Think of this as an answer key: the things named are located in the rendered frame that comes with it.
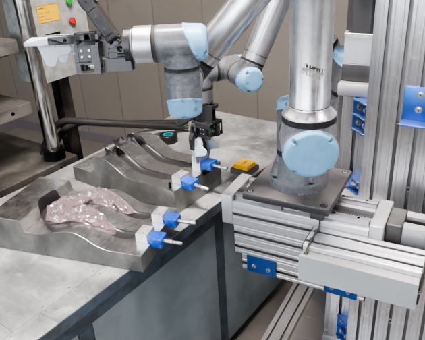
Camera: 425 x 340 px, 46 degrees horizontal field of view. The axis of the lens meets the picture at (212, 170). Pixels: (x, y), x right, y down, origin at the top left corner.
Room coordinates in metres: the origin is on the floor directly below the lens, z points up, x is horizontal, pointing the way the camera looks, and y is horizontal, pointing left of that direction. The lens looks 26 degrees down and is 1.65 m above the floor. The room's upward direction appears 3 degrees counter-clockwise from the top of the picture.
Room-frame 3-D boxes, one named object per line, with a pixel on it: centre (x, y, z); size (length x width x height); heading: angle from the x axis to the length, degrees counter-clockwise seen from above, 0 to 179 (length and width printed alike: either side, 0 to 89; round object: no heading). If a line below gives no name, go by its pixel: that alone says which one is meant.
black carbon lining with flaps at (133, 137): (1.64, 0.24, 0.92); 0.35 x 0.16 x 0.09; 53
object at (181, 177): (1.44, 0.07, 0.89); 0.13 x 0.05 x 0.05; 53
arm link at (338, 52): (1.58, -0.46, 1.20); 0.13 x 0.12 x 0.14; 19
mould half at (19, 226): (1.32, 0.40, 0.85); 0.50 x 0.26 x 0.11; 70
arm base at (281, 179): (1.14, -0.22, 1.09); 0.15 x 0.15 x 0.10
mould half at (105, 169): (1.66, 0.25, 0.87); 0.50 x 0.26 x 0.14; 53
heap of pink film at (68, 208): (1.32, 0.39, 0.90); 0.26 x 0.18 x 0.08; 70
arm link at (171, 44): (1.03, 0.05, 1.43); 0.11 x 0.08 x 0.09; 86
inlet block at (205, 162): (1.53, 0.00, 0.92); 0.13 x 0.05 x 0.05; 53
